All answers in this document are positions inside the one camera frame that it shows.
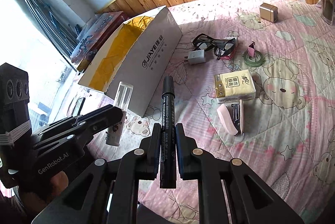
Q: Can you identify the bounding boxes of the black marker pen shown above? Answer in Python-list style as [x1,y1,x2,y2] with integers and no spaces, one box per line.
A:
[160,75,177,189]

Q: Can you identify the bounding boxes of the pink nail clipper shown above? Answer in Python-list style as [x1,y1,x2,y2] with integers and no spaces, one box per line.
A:
[217,99,245,136]

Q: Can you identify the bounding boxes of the yellow tissue pack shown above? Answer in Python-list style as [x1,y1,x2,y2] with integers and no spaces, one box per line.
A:
[214,70,256,103]

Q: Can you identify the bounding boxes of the black safety glasses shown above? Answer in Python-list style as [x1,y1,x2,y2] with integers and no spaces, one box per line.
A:
[191,33,225,60]

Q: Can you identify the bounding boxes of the left hand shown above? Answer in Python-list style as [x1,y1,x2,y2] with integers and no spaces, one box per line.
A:
[18,171,69,204]

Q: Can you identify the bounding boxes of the white Jiaye cardboard box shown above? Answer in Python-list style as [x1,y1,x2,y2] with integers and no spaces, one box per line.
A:
[79,6,182,116]

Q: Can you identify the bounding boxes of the red printed flat box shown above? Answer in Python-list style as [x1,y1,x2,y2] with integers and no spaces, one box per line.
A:
[70,11,129,64]

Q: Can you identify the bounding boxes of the pink cartoon quilt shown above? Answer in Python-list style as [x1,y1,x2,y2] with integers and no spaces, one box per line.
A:
[49,0,335,224]

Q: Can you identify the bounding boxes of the white usb charger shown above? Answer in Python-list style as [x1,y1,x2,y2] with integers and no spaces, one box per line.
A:
[185,49,206,65]

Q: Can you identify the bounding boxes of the green tape roll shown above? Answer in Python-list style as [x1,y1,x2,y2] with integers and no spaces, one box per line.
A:
[243,50,264,67]

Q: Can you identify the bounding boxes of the pink binder clip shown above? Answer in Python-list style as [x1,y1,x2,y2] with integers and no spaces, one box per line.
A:
[247,41,255,58]

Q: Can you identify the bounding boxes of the gold metal tin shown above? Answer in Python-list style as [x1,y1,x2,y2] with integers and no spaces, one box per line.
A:
[259,3,278,23]

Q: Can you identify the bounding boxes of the glass jar metal lid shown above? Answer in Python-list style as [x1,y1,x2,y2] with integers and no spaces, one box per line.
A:
[321,0,334,26]

